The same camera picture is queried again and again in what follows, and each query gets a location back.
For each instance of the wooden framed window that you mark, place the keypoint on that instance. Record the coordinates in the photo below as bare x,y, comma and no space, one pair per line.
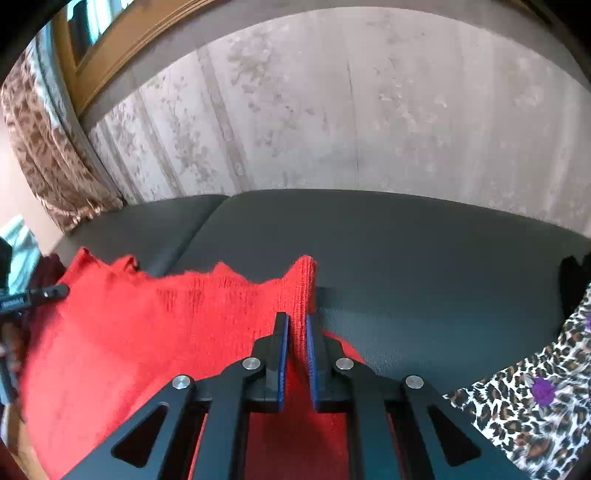
129,37

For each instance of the leopard print garment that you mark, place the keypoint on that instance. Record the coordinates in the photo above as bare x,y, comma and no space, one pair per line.
531,415

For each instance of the brown floral curtain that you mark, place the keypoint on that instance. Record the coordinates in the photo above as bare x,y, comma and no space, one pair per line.
51,152

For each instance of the dark purple velvet garment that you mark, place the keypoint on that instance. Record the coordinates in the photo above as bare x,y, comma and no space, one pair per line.
575,281

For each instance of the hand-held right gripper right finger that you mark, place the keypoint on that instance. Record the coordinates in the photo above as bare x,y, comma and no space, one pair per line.
311,364

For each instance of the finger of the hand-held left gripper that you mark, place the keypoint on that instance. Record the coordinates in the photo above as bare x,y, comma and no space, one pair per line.
51,292

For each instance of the light blue striped cloth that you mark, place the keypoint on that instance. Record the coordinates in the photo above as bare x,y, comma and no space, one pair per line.
23,258

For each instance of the dark red cloth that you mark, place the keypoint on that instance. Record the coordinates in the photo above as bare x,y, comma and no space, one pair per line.
51,272

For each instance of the red knit sweater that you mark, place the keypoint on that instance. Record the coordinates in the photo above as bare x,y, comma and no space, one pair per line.
138,332

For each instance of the person's left hand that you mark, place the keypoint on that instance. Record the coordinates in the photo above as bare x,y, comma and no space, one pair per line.
7,344

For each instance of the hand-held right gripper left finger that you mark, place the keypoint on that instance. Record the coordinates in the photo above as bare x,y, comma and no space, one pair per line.
282,350

